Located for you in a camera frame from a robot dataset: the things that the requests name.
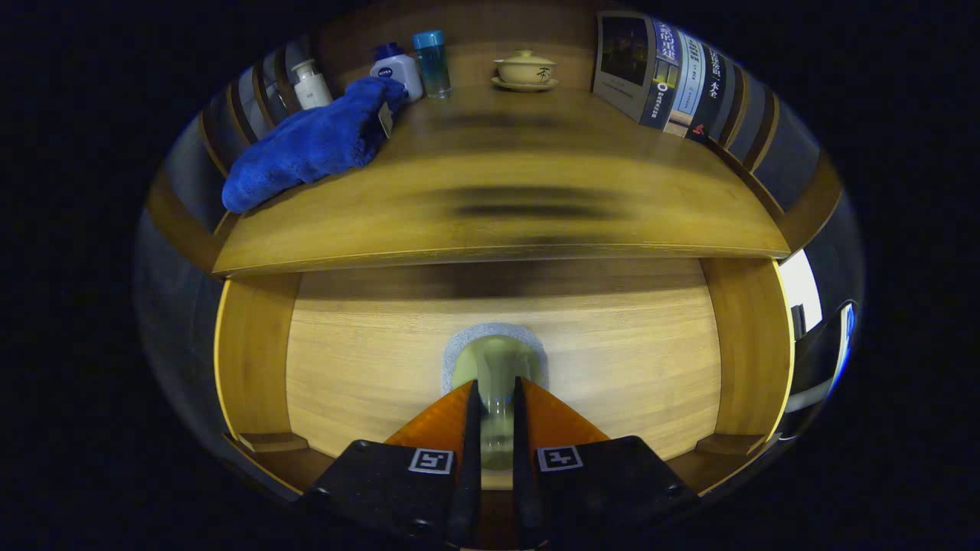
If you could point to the teal bottle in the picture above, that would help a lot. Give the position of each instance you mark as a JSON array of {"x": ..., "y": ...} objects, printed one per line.
[{"x": 432, "y": 65}]

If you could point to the blue spine book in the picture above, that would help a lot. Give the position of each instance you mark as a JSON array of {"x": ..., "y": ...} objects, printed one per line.
[{"x": 624, "y": 65}]

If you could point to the wooden countertop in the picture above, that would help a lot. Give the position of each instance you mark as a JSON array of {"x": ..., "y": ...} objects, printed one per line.
[{"x": 536, "y": 168}]

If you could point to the white box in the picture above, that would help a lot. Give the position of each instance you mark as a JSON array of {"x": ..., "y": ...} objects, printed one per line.
[{"x": 800, "y": 287}]

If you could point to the wooden cabinet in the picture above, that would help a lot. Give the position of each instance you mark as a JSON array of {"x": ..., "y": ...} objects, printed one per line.
[{"x": 808, "y": 203}]

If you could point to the pale green flask grey base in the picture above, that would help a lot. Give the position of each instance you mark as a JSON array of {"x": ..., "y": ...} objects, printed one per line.
[{"x": 494, "y": 360}]

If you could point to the blue towel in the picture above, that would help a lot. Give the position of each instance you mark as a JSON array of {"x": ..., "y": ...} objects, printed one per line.
[{"x": 306, "y": 145}]

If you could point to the white spine book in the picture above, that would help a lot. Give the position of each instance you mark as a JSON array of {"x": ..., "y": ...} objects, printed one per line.
[{"x": 685, "y": 84}]

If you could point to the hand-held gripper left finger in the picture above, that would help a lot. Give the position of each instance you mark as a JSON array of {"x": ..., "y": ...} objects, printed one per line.
[{"x": 383, "y": 482}]

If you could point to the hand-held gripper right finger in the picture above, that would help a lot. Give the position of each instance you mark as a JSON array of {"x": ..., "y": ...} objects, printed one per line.
[{"x": 605, "y": 482}]

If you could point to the beige lidded teacup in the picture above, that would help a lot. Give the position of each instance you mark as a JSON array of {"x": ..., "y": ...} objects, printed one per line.
[{"x": 526, "y": 70}]

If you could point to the white bottle blue cap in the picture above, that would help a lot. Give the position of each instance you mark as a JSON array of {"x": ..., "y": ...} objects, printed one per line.
[{"x": 398, "y": 73}]

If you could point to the white pump bottle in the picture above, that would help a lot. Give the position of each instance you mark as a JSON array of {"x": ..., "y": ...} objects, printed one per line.
[{"x": 310, "y": 88}]

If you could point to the black backdrop cloth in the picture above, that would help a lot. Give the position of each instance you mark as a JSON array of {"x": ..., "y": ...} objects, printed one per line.
[{"x": 176, "y": 321}]

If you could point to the black spine book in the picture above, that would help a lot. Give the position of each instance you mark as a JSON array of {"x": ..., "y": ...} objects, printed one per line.
[{"x": 708, "y": 96}]

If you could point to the wooden drawer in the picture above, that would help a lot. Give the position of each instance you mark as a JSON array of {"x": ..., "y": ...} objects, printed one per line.
[{"x": 367, "y": 360}]

